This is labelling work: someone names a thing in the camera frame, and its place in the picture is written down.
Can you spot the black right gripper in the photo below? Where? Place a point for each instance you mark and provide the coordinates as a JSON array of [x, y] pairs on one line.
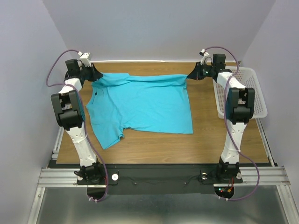
[[195, 74]]

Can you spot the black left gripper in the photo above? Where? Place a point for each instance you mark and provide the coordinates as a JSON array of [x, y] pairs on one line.
[[96, 74]]

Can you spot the turquoise t shirt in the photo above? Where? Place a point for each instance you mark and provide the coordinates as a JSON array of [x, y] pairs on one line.
[[144, 103]]

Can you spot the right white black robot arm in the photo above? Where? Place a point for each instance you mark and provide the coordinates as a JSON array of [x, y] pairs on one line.
[[238, 110]]

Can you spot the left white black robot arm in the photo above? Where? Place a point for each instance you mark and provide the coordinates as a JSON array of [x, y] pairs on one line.
[[70, 114]]

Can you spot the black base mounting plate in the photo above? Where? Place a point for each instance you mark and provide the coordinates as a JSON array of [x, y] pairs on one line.
[[166, 179]]

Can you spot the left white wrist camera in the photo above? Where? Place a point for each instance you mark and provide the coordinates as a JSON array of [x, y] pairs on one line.
[[85, 58]]

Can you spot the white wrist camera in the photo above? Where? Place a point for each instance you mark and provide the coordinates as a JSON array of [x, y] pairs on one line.
[[204, 55], [85, 58]]

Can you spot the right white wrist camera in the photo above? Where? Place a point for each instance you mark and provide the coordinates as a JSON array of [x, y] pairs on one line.
[[204, 55]]

